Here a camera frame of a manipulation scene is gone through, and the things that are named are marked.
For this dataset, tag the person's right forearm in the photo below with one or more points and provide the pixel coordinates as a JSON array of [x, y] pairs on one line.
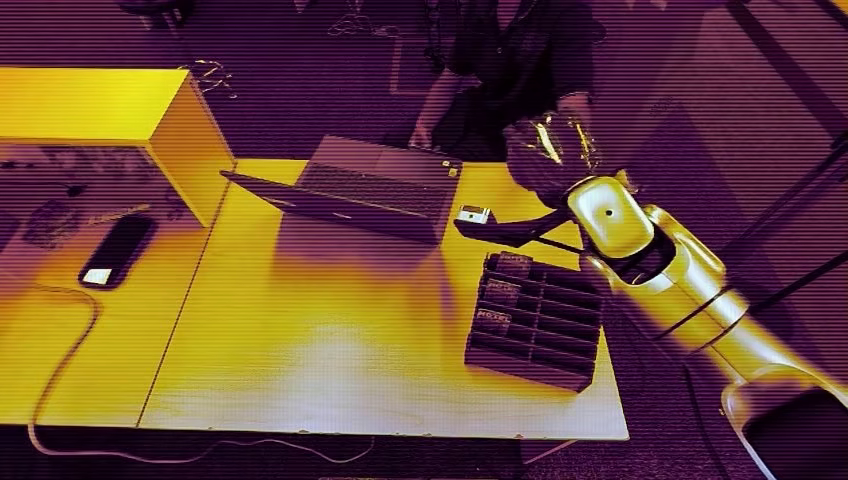
[[440, 99]]

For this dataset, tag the white card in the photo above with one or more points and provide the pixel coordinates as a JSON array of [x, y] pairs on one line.
[[474, 213]]

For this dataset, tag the small dark keypad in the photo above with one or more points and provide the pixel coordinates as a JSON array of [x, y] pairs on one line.
[[52, 225]]

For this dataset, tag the open laptop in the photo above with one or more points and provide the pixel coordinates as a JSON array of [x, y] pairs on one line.
[[371, 189]]

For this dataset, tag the thin pen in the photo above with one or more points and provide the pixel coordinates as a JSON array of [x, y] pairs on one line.
[[118, 214]]

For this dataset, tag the black flat device white label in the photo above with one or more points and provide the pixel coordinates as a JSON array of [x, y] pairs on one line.
[[119, 250]]

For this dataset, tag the dark diagonal frame bar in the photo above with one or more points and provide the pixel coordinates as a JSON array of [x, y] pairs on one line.
[[795, 199]]

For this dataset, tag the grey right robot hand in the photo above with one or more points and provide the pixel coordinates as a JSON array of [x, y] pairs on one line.
[[550, 156]]

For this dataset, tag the person's right hand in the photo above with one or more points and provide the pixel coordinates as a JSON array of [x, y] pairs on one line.
[[421, 136]]

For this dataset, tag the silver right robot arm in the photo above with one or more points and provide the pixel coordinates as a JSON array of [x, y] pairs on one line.
[[702, 298]]

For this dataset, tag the yellow wooden box shelf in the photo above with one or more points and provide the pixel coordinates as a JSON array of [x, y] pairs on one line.
[[99, 106]]

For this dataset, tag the person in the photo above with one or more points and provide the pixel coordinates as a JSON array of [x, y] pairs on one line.
[[517, 60]]

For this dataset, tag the black card holder rack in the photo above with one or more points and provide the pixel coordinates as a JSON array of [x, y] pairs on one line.
[[536, 324]]

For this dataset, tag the chrome chair base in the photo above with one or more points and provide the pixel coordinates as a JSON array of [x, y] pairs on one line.
[[213, 78]]

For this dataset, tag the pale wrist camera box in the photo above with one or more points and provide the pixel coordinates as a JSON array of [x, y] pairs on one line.
[[609, 215]]

